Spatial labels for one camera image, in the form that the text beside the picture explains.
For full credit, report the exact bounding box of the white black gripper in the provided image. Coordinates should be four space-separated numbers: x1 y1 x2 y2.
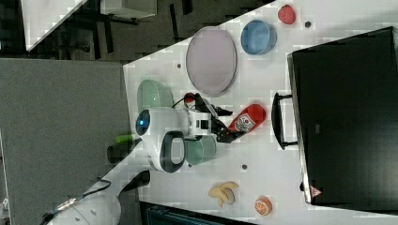
188 93 245 143

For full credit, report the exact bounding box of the red ketchup bottle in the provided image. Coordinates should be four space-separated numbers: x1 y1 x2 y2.
229 104 267 133

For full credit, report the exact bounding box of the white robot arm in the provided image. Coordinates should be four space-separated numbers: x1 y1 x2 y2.
39 93 244 225

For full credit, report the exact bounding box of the black toaster oven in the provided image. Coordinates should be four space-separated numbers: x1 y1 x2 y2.
287 26 398 215

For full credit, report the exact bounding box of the green mug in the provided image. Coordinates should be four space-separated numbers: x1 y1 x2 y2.
186 136 217 165

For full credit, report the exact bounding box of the red strawberry near colander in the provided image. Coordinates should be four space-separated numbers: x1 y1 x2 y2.
184 93 194 103

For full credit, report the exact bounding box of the lilac round plate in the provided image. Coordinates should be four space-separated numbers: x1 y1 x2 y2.
186 26 237 97

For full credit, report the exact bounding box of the peeled toy banana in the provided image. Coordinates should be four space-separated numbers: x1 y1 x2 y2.
208 181 239 207

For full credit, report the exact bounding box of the green perforated colander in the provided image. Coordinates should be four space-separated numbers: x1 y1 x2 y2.
137 80 174 113

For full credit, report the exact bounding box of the orange half toy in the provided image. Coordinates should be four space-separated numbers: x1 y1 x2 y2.
254 196 273 217

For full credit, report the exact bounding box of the blue bowl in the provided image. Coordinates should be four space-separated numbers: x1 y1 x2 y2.
240 20 277 55

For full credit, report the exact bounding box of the green toy fruit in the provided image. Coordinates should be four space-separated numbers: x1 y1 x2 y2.
115 134 136 143

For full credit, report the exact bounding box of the black cup upper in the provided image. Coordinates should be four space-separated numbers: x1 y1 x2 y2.
107 140 141 164

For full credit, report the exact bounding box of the red strawberry near bowl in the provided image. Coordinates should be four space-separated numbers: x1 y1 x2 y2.
278 5 296 24

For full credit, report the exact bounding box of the blue metal frame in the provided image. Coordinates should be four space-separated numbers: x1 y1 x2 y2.
140 202 254 225

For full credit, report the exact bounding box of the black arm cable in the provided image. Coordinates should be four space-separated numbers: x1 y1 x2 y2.
38 177 113 224

